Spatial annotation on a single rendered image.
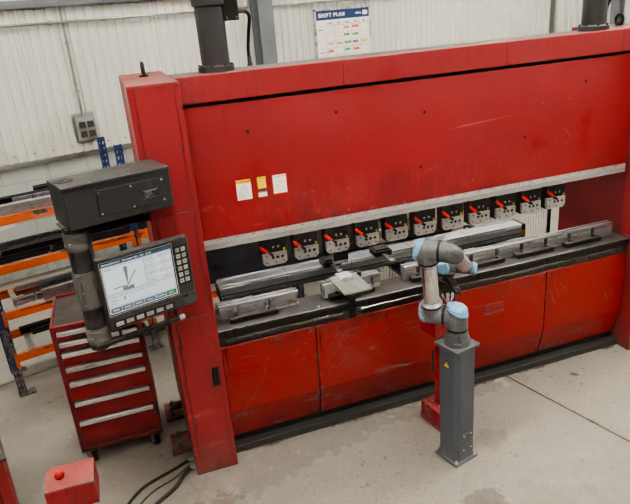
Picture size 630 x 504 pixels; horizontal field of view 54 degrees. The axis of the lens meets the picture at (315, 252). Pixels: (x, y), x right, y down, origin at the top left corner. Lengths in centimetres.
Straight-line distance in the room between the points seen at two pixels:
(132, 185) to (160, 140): 35
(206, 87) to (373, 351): 194
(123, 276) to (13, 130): 448
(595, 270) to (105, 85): 537
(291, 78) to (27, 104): 431
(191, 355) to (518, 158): 240
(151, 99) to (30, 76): 424
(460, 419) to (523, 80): 210
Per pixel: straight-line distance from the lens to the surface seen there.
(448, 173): 398
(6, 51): 726
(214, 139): 341
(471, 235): 455
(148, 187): 295
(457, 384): 361
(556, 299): 469
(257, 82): 341
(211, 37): 343
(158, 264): 303
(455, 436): 381
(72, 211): 287
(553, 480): 393
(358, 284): 374
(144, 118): 314
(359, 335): 395
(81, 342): 387
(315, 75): 350
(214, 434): 387
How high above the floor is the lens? 257
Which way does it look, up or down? 21 degrees down
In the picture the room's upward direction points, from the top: 5 degrees counter-clockwise
